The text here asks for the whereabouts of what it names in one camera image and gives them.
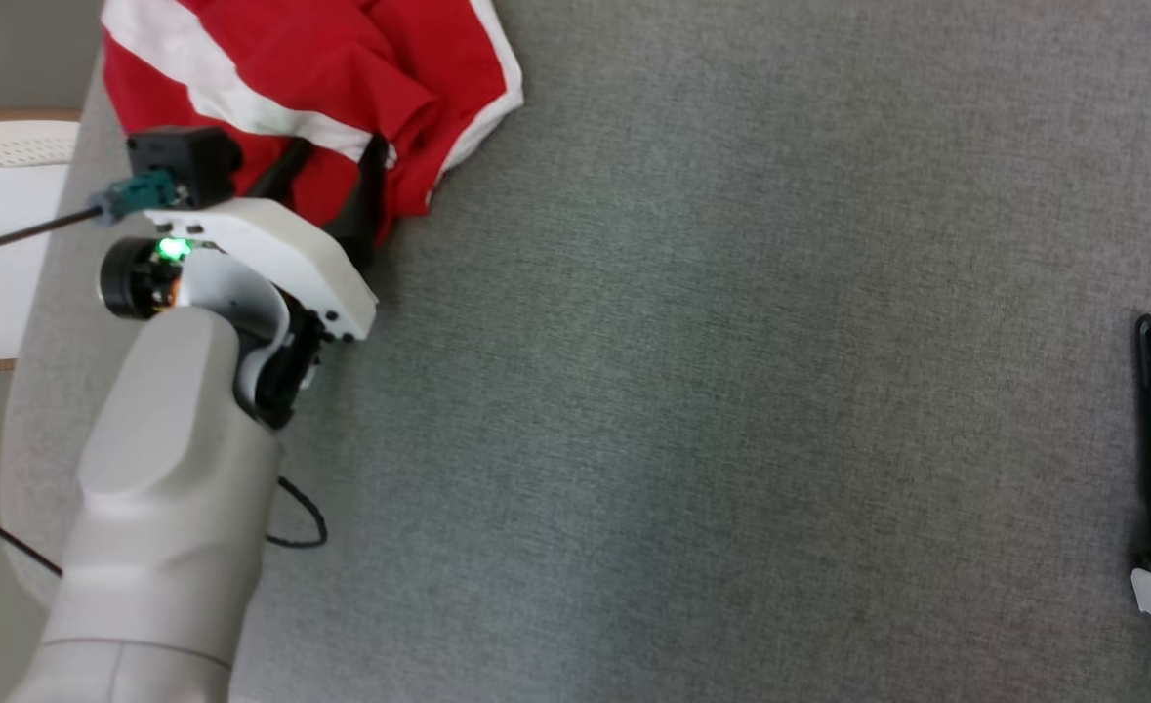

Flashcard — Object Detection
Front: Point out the teal plug camera cable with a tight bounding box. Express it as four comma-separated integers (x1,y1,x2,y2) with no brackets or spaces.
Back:
0,170,178,264

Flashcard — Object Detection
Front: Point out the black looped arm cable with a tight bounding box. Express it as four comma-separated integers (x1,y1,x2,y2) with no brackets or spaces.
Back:
265,475,329,550

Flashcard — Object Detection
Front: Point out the thin black cable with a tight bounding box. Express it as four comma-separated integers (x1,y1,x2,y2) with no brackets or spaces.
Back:
0,492,64,578

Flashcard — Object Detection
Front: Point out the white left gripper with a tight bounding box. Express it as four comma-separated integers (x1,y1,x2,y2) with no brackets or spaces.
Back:
97,132,391,431

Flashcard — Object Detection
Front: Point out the red and white shirt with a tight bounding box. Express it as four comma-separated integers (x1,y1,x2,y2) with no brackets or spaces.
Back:
101,0,525,247

